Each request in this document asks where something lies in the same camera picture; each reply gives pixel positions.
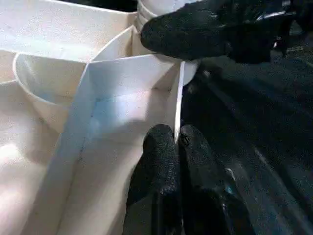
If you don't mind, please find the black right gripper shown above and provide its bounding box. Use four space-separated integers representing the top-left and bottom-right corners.
140 0 297 63

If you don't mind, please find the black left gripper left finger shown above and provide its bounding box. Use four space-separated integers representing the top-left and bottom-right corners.
126 123 183 235

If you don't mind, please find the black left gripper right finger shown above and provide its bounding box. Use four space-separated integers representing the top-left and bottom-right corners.
179 124 250 235

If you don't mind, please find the white plastic table leg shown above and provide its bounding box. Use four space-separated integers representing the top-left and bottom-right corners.
136 0 189 32

